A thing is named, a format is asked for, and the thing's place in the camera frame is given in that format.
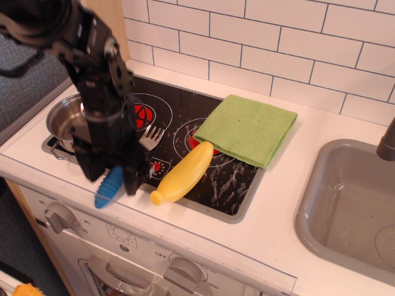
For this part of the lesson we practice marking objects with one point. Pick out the green folded cloth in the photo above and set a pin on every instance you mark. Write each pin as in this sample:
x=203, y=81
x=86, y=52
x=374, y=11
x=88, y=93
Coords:
x=247, y=130

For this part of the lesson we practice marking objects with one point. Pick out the yellow plastic banana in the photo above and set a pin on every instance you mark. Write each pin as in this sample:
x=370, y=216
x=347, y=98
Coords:
x=184, y=176

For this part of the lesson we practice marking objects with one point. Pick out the grey faucet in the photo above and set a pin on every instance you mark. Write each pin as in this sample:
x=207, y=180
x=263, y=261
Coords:
x=386, y=150

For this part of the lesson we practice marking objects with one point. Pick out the grey left oven knob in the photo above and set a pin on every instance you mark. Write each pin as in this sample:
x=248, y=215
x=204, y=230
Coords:
x=59, y=217

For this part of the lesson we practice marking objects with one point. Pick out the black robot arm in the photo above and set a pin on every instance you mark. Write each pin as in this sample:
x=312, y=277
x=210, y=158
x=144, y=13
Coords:
x=91, y=55

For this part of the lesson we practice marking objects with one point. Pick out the orange fuzzy object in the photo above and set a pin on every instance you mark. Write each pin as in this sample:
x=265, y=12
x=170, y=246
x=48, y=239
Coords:
x=27, y=290

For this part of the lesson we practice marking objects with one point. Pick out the blue handled metal fork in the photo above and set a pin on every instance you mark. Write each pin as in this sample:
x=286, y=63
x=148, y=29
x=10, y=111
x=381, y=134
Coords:
x=114, y=179

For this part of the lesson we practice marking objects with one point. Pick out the grey plastic sink basin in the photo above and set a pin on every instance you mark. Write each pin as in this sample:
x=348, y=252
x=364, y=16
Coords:
x=346, y=215

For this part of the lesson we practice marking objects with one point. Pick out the grey right oven knob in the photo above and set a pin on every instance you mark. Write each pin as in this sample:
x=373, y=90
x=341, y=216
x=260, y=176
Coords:
x=184, y=274

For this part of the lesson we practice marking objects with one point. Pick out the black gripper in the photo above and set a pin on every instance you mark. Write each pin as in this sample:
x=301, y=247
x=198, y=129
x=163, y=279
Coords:
x=113, y=143

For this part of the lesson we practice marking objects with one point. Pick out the grey oven knob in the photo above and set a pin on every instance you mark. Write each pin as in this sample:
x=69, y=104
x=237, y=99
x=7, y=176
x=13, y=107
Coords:
x=184, y=274
x=59, y=217

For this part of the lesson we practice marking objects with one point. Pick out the black toy stovetop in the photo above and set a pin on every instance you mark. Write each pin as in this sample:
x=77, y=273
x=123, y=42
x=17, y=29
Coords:
x=227, y=187

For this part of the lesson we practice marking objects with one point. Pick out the grey oven door handle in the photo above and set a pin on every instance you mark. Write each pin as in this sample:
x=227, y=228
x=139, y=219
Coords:
x=117, y=277

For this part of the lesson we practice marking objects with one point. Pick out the stainless steel pot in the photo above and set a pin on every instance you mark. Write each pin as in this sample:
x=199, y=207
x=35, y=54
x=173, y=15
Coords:
x=63, y=120

